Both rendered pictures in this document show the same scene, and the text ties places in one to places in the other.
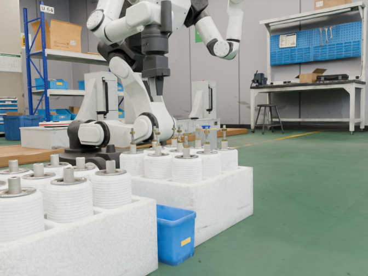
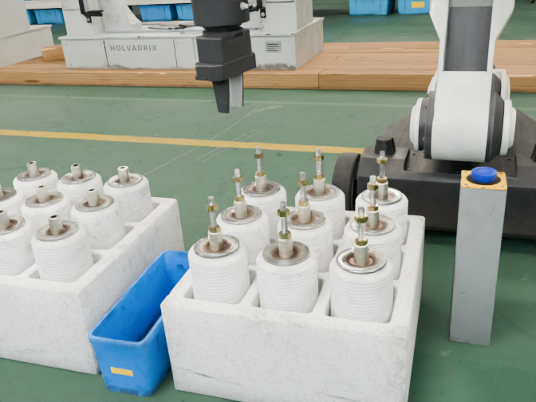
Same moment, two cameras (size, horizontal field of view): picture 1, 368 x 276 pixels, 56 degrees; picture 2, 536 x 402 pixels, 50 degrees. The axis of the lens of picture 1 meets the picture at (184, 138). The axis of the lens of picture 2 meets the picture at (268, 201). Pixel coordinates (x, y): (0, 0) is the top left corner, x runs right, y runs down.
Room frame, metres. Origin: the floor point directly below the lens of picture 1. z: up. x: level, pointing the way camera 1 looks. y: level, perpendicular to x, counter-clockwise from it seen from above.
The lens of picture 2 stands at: (0.92, -0.81, 0.70)
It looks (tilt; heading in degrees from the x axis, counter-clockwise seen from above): 25 degrees down; 72
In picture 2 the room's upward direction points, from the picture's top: 4 degrees counter-clockwise
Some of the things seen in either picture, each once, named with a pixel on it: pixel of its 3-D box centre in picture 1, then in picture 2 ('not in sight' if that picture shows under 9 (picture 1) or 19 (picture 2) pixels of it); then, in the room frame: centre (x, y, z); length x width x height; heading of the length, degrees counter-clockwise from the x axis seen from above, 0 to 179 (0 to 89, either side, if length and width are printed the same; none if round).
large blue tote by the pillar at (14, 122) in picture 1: (23, 127); not in sight; (5.35, 2.48, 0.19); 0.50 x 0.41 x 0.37; 55
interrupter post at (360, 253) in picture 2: (224, 145); (361, 253); (1.27, -0.15, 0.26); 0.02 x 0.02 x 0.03
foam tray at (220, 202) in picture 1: (180, 194); (308, 297); (1.24, 0.02, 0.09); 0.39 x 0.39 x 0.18; 53
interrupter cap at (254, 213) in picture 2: (157, 154); (241, 214); (1.15, 0.09, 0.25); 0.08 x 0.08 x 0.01
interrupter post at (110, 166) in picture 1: (110, 167); (56, 224); (0.83, 0.18, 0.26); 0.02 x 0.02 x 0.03
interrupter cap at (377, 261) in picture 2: (224, 149); (361, 260); (1.27, -0.15, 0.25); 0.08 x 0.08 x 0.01
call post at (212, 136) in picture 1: (206, 164); (475, 261); (1.52, -0.10, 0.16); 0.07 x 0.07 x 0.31; 53
